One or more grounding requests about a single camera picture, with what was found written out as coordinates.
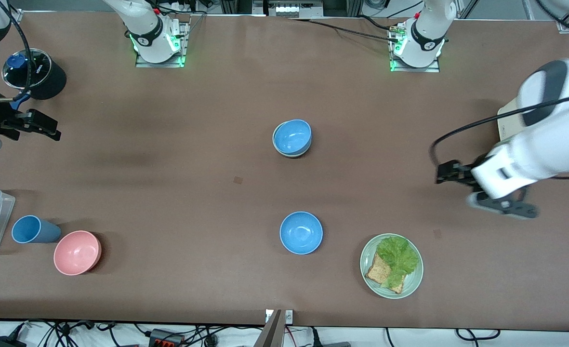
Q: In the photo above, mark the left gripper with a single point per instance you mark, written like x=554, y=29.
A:
x=463, y=173

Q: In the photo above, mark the light green bowl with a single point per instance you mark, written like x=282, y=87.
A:
x=291, y=155

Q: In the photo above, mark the blue bowl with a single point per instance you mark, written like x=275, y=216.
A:
x=292, y=136
x=301, y=233

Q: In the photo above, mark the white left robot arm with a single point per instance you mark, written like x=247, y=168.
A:
x=559, y=125

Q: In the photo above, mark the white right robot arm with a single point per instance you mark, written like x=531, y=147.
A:
x=152, y=36

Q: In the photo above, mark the pink bowl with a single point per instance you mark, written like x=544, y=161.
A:
x=77, y=253

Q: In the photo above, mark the glass lid blue knob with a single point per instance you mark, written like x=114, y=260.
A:
x=41, y=67

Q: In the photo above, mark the white toaster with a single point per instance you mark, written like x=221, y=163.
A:
x=508, y=123

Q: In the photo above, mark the green lettuce leaf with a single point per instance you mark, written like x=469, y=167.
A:
x=399, y=258

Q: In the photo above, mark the blue cup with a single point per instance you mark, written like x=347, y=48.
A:
x=36, y=230

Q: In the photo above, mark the light green plate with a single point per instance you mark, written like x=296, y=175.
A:
x=412, y=279

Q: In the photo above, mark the brown bread slice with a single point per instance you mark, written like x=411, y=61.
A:
x=377, y=272

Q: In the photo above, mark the black power adapter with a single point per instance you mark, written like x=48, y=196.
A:
x=5, y=342

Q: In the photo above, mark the white power strip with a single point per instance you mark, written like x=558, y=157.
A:
x=296, y=9

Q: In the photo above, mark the black red connector box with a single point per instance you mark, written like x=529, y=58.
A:
x=166, y=338

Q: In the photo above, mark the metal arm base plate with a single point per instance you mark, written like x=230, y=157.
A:
x=180, y=53
x=416, y=69

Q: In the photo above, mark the aluminium frame profile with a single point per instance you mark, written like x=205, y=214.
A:
x=17, y=17
x=566, y=26

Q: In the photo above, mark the small white bracket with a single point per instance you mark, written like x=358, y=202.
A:
x=289, y=316

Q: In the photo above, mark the grey camera pole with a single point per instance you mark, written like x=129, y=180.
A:
x=271, y=332

